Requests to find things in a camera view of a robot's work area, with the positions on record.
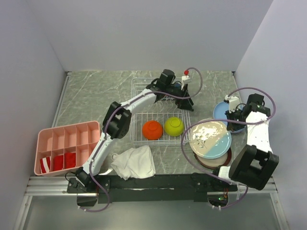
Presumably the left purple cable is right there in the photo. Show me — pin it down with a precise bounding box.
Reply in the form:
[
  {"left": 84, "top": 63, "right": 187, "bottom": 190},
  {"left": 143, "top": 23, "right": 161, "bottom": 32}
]
[{"left": 83, "top": 68, "right": 203, "bottom": 213}]

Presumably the purple cable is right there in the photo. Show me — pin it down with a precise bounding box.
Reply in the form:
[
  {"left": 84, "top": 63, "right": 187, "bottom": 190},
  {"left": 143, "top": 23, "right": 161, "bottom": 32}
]
[
  {"left": 181, "top": 87, "right": 276, "bottom": 209},
  {"left": 83, "top": 68, "right": 203, "bottom": 213}
]

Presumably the white wire dish rack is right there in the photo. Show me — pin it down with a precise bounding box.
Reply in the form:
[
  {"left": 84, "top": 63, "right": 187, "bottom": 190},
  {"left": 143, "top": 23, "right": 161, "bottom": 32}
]
[{"left": 128, "top": 78, "right": 192, "bottom": 147}]

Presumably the white cloth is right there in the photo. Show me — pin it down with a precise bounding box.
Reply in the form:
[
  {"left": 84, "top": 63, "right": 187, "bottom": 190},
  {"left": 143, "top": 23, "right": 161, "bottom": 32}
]
[{"left": 111, "top": 146, "right": 156, "bottom": 180}]

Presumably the beige blue leaf plate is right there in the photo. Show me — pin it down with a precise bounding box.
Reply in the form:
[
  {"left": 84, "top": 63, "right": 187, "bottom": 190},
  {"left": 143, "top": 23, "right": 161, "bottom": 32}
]
[{"left": 189, "top": 119, "right": 232, "bottom": 159}]

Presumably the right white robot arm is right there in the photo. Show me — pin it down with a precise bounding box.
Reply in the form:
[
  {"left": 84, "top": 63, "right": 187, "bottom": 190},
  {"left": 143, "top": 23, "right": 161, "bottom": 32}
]
[{"left": 210, "top": 93, "right": 279, "bottom": 191}]

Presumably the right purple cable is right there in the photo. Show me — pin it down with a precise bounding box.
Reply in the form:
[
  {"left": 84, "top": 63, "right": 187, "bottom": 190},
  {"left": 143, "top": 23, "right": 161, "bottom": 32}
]
[{"left": 181, "top": 87, "right": 276, "bottom": 209}]

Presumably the dark red plate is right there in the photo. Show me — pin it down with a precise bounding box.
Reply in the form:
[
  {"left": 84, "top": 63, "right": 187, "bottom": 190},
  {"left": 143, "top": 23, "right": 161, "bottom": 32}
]
[{"left": 194, "top": 148, "right": 232, "bottom": 170}]

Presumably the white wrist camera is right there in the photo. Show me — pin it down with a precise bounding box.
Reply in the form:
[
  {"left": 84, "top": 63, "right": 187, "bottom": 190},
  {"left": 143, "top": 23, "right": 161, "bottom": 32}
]
[
  {"left": 224, "top": 95, "right": 240, "bottom": 113},
  {"left": 181, "top": 75, "right": 192, "bottom": 90}
]

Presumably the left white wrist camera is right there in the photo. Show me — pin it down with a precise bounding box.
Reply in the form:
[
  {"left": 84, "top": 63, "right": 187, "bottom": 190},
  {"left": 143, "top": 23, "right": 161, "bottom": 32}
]
[{"left": 181, "top": 75, "right": 192, "bottom": 90}]

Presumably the black base beam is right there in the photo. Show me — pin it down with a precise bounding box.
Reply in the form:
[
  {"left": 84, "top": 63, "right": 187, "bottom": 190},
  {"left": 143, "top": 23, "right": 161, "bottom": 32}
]
[{"left": 67, "top": 173, "right": 240, "bottom": 207}]

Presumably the pink compartment tray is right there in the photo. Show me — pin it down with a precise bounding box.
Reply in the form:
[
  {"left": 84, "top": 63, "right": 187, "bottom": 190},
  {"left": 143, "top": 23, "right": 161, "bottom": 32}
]
[{"left": 34, "top": 121, "right": 100, "bottom": 176}]

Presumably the red item in tray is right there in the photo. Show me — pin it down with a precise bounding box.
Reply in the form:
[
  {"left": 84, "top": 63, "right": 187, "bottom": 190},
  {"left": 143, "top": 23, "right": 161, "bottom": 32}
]
[
  {"left": 64, "top": 152, "right": 76, "bottom": 169},
  {"left": 53, "top": 155, "right": 64, "bottom": 171}
]

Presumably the aluminium rail frame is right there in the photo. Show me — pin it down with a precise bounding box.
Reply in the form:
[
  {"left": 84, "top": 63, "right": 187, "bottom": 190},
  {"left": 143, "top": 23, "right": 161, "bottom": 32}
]
[{"left": 13, "top": 174, "right": 288, "bottom": 230}]

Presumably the light blue plate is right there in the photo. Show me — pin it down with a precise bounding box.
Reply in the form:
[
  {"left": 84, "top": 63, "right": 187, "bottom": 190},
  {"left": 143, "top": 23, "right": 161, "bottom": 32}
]
[{"left": 213, "top": 101, "right": 245, "bottom": 133}]

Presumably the yellow-green bowl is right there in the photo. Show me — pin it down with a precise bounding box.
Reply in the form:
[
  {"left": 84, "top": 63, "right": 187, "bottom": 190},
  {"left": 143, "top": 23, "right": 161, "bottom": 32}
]
[{"left": 164, "top": 117, "right": 184, "bottom": 137}]

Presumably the red white striped item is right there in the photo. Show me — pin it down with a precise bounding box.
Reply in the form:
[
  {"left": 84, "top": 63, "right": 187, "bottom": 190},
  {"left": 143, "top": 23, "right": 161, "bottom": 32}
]
[{"left": 40, "top": 157, "right": 51, "bottom": 174}]

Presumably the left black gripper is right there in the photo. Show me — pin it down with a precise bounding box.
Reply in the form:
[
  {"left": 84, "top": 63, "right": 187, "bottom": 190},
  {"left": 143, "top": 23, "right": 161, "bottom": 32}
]
[{"left": 165, "top": 84, "right": 194, "bottom": 112}]

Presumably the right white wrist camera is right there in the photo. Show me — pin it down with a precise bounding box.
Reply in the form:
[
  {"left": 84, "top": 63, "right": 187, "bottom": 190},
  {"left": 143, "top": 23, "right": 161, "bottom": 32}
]
[{"left": 224, "top": 95, "right": 240, "bottom": 113}]

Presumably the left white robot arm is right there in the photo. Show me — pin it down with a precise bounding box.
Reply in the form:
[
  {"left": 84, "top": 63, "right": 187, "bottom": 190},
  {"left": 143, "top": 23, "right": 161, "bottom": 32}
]
[{"left": 75, "top": 69, "right": 193, "bottom": 193}]

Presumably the orange bowl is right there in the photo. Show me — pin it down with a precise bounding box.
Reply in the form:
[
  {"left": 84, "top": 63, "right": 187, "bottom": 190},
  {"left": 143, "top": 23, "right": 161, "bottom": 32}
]
[{"left": 142, "top": 120, "right": 164, "bottom": 140}]

